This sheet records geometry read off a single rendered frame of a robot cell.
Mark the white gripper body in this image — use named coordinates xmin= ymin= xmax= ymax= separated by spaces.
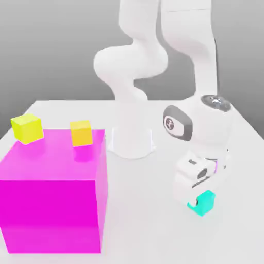
xmin=173 ymin=172 xmax=216 ymax=205

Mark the large magenta box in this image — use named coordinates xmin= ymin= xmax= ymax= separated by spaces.
xmin=0 ymin=128 xmax=109 ymax=254

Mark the small yellow cube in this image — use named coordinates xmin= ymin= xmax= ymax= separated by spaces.
xmin=10 ymin=113 xmax=45 ymax=145

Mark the small orange cube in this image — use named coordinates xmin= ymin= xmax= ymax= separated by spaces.
xmin=70 ymin=120 xmax=93 ymax=147

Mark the small cyan cube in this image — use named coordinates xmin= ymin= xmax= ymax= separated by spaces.
xmin=186 ymin=189 xmax=217 ymax=217

